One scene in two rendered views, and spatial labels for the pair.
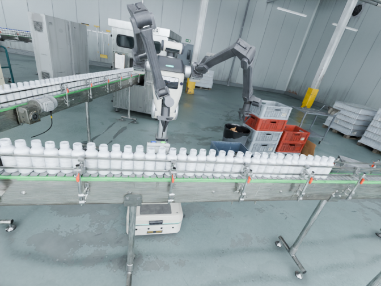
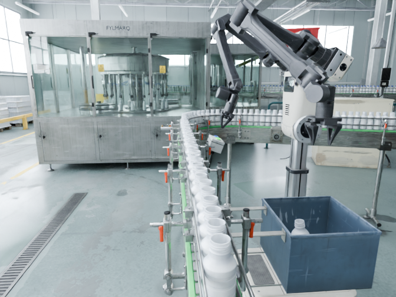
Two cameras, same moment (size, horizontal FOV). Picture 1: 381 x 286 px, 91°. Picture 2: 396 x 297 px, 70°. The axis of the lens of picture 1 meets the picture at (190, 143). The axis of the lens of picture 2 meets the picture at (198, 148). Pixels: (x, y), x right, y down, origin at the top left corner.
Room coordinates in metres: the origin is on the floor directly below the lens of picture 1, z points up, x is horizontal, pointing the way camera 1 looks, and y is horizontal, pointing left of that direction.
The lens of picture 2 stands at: (1.28, -1.44, 1.43)
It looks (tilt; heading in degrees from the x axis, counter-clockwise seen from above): 13 degrees down; 101
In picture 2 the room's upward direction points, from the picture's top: straight up
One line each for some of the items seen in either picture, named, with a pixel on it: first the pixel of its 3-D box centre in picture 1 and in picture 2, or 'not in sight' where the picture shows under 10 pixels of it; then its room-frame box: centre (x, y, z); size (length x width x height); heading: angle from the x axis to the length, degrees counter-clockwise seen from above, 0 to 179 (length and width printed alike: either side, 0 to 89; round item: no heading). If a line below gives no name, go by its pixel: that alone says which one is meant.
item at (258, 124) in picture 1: (265, 121); not in sight; (3.34, -1.25, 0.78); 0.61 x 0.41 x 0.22; 113
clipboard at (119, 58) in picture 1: (119, 61); not in sight; (4.45, 1.90, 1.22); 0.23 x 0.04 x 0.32; 88
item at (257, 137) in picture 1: (260, 132); not in sight; (3.33, -1.24, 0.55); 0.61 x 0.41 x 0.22; 113
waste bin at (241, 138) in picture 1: (232, 144); not in sight; (3.08, -0.74, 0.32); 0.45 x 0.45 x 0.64
